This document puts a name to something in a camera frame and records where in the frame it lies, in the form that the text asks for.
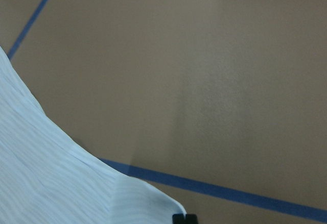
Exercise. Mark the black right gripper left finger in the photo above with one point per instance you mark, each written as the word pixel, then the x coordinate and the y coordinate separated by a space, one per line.
pixel 178 219

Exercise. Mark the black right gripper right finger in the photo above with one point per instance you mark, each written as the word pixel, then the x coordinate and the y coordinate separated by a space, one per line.
pixel 190 219

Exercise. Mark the light blue button-up shirt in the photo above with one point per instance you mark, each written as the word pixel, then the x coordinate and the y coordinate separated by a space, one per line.
pixel 47 178

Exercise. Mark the brown paper table cover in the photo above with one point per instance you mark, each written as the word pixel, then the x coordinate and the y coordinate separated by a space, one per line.
pixel 221 104

